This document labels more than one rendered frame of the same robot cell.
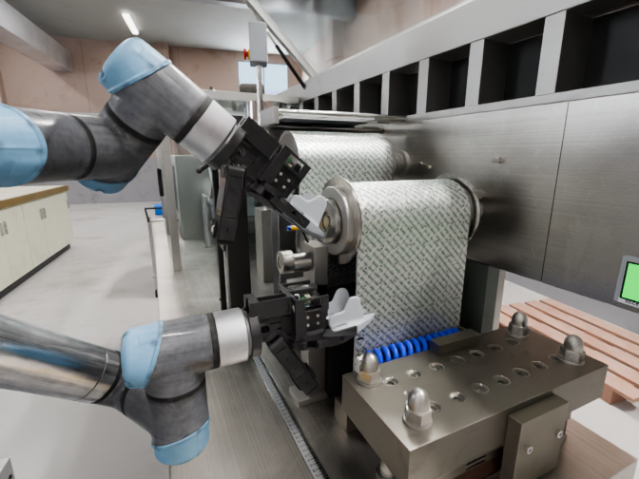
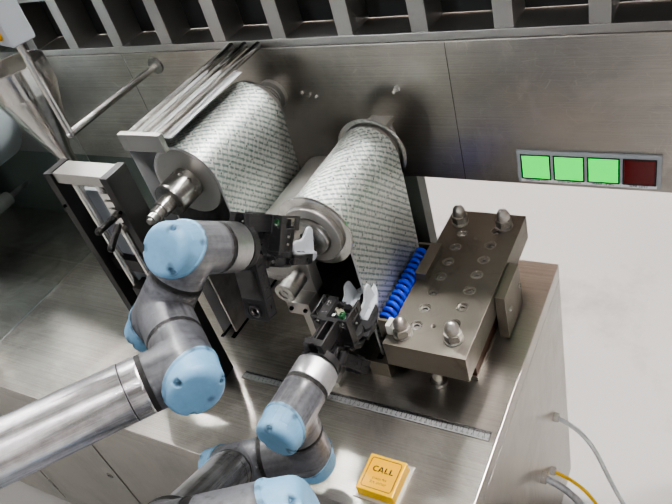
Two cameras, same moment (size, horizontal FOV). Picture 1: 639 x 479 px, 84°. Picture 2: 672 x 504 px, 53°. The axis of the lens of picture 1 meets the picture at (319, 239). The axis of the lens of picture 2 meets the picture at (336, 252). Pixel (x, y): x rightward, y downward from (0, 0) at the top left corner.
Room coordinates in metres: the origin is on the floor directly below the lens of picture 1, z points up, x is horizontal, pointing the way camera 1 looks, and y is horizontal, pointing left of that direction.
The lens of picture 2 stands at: (-0.28, 0.38, 1.94)
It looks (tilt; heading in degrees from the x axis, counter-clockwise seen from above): 38 degrees down; 333
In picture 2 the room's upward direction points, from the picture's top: 18 degrees counter-clockwise
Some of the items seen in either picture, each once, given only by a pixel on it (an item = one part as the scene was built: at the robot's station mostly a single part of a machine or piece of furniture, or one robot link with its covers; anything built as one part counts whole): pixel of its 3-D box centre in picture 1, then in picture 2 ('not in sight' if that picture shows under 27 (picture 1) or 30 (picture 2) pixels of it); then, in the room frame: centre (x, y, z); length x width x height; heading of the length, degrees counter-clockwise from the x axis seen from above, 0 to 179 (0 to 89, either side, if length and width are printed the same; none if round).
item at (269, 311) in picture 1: (286, 319); (333, 336); (0.48, 0.05, 1.12); 0.12 x 0.08 x 0.09; 115
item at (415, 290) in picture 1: (413, 295); (387, 247); (0.58, -0.17, 1.12); 0.23 x 0.01 x 0.18; 115
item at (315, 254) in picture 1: (305, 324); (315, 323); (0.60, 0.02, 1.05); 0.06 x 0.05 x 0.31; 115
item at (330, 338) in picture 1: (328, 333); (362, 323); (0.49, -0.01, 1.09); 0.09 x 0.05 x 0.02; 114
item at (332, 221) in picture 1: (331, 220); (311, 235); (0.58, -0.02, 1.25); 0.07 x 0.02 x 0.07; 25
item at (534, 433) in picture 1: (535, 443); (510, 300); (0.41, -0.30, 0.97); 0.10 x 0.03 x 0.11; 115
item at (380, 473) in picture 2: not in sight; (382, 478); (0.34, 0.12, 0.91); 0.07 x 0.07 x 0.02; 25
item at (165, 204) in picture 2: not in sight; (159, 211); (0.78, 0.16, 1.34); 0.06 x 0.03 x 0.03; 115
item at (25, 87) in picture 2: (266, 112); (18, 77); (1.28, 0.18, 1.50); 0.14 x 0.14 x 0.06
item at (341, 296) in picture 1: (342, 305); (351, 293); (0.54, -0.04, 1.12); 0.09 x 0.03 x 0.06; 116
